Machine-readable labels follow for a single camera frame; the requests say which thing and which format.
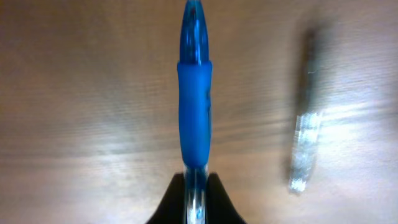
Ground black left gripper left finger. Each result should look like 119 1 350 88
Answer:
146 172 187 224

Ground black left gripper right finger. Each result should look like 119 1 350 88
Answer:
206 172 246 224

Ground dark grey clear pen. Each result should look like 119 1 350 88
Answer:
289 28 322 195

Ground blue clear pen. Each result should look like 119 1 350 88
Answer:
177 1 213 223

